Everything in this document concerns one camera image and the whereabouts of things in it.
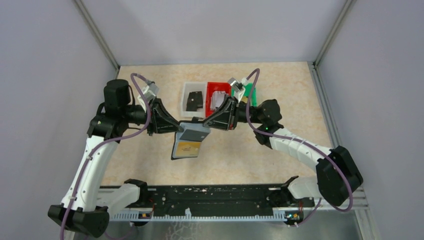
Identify gold credit card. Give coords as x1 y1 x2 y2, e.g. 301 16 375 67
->
173 141 202 159

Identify cards in red bin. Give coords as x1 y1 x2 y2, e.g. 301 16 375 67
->
209 91 228 111

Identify red plastic bin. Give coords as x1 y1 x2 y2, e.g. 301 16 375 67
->
204 82 231 117

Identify green plastic bin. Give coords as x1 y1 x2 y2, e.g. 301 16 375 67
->
231 82 259 108

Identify aluminium frame rail right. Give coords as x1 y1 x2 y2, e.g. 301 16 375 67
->
307 61 343 149

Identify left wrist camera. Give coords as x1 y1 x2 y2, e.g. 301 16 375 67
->
137 81 160 111

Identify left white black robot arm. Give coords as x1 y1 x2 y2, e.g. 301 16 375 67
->
47 75 180 239

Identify aluminium frame rail left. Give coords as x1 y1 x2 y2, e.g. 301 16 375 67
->
72 0 121 74

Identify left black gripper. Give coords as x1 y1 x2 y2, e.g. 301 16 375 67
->
122 95 185 136

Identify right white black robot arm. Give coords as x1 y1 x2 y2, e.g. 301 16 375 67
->
202 96 364 212

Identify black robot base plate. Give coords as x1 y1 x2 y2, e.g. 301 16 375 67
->
129 183 315 217

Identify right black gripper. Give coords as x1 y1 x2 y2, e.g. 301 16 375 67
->
202 95 264 131

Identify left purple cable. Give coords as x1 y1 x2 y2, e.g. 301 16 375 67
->
59 73 153 240

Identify white plastic bin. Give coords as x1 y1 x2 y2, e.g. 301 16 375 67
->
180 82 207 119

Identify aluminium frame rail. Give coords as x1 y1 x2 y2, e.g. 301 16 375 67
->
307 61 343 149
72 0 121 74

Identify black card holder in bin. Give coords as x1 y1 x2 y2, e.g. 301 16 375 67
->
186 91 204 112

